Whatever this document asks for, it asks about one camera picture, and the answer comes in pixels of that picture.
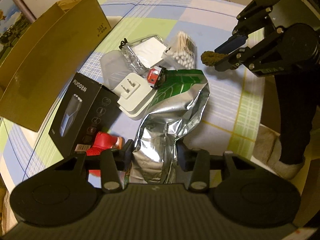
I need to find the black Flyco shaver box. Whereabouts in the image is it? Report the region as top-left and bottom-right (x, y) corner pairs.
(49, 73), (121, 158)

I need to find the red toy race car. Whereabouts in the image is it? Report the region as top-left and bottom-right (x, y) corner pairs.
(146, 66), (167, 89)

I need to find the checkered bed sheet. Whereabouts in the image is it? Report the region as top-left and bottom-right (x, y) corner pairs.
(1, 0), (264, 191)

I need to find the blue milk carton box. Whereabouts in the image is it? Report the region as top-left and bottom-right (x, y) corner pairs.
(0, 0), (31, 62)

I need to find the translucent plastic cup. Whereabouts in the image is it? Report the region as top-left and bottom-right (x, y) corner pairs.
(100, 50), (131, 90)

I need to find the clear zip bag white pad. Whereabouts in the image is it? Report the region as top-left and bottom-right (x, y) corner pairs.
(119, 35), (167, 77)

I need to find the brown fuzzy hair tie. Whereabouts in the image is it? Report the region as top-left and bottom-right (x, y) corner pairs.
(200, 50), (227, 68)

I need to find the person dark trouser leg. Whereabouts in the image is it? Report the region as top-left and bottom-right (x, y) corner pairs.
(272, 0), (320, 165)

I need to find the brown cardboard box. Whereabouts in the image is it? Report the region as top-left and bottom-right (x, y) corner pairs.
(1, 0), (112, 132)

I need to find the red toy figure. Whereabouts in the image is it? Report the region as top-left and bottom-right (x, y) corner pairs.
(86, 132), (124, 178)

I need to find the white power adapter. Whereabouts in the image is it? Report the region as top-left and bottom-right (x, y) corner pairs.
(113, 73), (156, 120)

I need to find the silver green foil bag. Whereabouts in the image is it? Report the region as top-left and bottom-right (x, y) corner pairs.
(130, 69), (210, 184)

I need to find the cotton swabs bag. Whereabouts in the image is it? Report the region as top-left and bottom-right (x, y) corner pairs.
(162, 31), (197, 70)

